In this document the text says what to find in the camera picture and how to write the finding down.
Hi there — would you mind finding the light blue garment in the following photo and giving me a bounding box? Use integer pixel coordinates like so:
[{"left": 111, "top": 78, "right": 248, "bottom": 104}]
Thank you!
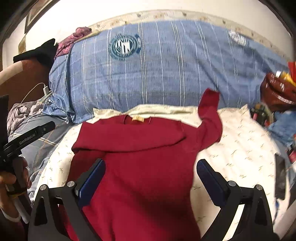
[{"left": 267, "top": 110, "right": 296, "bottom": 147}]

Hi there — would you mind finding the person's left hand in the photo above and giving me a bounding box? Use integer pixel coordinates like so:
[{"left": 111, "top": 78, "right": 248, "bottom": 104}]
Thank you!
[{"left": 1, "top": 157, "right": 32, "bottom": 221}]

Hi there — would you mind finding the dark red plastic bag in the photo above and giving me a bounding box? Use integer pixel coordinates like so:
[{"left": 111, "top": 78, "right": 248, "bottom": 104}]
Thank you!
[{"left": 260, "top": 72, "right": 296, "bottom": 112}]

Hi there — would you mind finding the maroon patterned cloth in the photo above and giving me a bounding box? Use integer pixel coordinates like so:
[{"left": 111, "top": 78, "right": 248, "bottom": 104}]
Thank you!
[{"left": 54, "top": 27, "right": 92, "bottom": 60}]

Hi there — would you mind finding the grey crumpled cloth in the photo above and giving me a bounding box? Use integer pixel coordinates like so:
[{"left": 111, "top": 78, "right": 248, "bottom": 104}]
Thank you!
[{"left": 6, "top": 100, "right": 44, "bottom": 136}]

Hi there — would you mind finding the red sweater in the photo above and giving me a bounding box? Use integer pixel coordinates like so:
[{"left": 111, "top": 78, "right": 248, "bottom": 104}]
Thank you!
[{"left": 68, "top": 89, "right": 222, "bottom": 240}]

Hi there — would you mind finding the white charger with cable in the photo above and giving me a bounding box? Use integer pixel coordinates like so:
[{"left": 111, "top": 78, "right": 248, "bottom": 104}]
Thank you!
[{"left": 21, "top": 82, "right": 51, "bottom": 103}]

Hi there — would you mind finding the grey-blue striped bed sheet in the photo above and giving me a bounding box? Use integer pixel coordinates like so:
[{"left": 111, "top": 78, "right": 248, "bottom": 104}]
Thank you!
[{"left": 6, "top": 113, "right": 77, "bottom": 193}]

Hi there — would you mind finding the cream leaf-print pillow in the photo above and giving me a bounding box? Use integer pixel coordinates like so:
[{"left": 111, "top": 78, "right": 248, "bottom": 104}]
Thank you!
[{"left": 33, "top": 104, "right": 290, "bottom": 236}]

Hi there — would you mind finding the brown wooden headboard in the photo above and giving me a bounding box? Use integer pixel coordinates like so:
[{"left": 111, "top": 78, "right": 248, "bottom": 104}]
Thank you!
[{"left": 0, "top": 58, "right": 50, "bottom": 109}]

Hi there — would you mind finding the blue plaid quilt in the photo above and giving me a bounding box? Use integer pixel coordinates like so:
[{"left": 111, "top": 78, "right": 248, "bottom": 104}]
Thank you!
[{"left": 43, "top": 20, "right": 288, "bottom": 123}]

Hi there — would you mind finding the black cloth on chair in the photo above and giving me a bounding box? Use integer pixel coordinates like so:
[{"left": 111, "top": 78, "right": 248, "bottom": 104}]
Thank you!
[{"left": 13, "top": 39, "right": 58, "bottom": 68}]

